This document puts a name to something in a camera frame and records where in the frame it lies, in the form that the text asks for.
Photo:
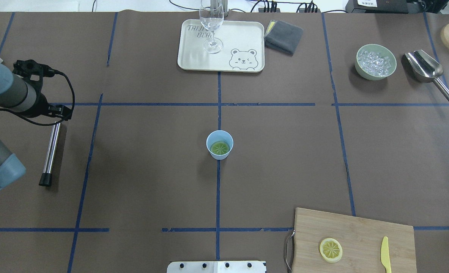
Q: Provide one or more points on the steel ice scoop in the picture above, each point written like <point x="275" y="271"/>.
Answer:
<point x="427" y="69"/>

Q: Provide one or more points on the yellow lemon slice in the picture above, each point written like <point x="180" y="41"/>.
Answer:
<point x="330" y="250"/>
<point x="220" y="148"/>

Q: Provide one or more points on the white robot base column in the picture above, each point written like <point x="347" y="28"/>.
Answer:
<point x="230" y="266"/>

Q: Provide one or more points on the yellow plastic knife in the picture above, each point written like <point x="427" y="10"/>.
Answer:
<point x="384" y="255"/>

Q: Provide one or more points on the grey folded cloth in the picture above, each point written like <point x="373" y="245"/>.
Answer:
<point x="283" y="36"/>

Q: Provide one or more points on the cream bear serving tray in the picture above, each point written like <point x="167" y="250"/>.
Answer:
<point x="243" y="47"/>

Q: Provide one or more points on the green bowl of ice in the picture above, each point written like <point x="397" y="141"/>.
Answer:
<point x="375" y="62"/>

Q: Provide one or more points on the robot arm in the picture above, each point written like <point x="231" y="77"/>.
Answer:
<point x="21" y="96"/>

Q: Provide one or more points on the clear wine glass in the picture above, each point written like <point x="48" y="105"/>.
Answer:
<point x="211" y="17"/>

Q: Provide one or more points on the light blue paper cup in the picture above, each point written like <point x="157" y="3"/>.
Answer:
<point x="219" y="135"/>

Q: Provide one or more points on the wooden cutting board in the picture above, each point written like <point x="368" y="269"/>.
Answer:
<point x="359" y="238"/>

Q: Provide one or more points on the steel muddler black tip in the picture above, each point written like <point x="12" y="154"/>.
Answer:
<point x="46" y="176"/>

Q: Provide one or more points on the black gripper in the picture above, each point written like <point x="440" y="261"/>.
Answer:
<point x="43" y="106"/>

